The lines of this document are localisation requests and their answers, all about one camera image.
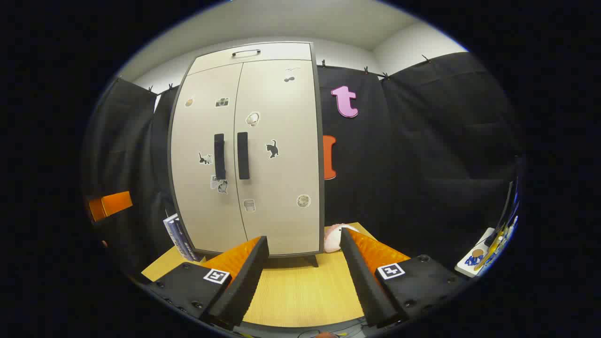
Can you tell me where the beige cabinet drawer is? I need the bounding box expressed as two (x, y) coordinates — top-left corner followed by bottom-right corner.
(188, 42), (313, 76)

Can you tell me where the white blue book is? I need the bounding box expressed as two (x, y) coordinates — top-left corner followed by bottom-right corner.
(175, 217), (203, 262)
(163, 214), (189, 259)

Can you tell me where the beige door with camera sticker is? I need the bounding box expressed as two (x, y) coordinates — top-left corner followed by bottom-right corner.
(170, 63), (248, 254)

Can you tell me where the beige door black cat sticker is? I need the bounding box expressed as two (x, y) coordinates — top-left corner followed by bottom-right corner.
(234, 60), (321, 256)

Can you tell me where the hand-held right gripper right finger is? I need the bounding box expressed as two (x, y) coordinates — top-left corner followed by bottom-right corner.
(340, 228), (470, 328)

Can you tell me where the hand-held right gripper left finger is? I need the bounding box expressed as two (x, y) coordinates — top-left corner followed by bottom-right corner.
(141, 236), (270, 329)

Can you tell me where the black door handle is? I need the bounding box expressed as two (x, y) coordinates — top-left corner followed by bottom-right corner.
(237, 132), (250, 180)
(214, 133), (226, 180)

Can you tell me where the pink white plush toy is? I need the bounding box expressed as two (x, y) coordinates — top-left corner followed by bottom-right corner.
(324, 223), (360, 253)

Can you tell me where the beige double-door shoe cabinet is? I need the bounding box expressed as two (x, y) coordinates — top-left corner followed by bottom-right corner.
(167, 41), (325, 268)

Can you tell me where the black backdrop cloth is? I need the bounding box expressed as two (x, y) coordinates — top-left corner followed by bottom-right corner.
(82, 52), (524, 282)

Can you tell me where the white flat board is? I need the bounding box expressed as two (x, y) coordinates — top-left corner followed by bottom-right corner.
(455, 228), (498, 277)

